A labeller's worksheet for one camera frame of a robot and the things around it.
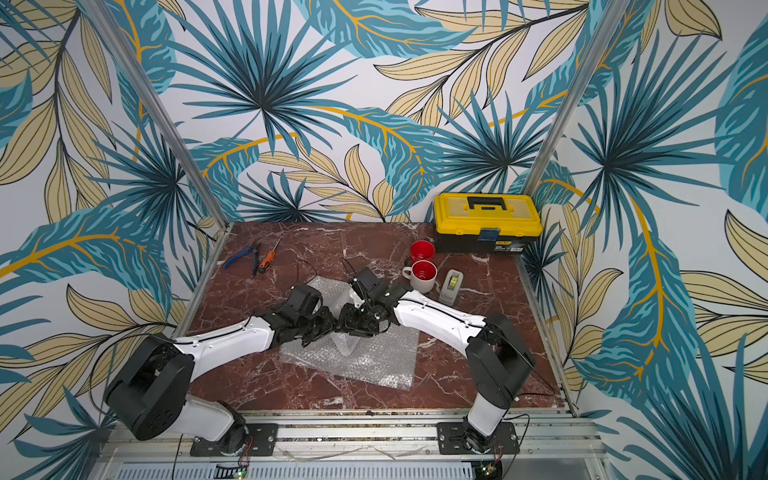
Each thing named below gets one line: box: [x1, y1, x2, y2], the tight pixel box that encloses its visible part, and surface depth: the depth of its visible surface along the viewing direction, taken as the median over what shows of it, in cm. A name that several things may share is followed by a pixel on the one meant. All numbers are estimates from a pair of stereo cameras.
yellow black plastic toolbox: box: [433, 192, 543, 253], surface depth 103 cm
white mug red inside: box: [402, 260, 438, 294], surface depth 100 cm
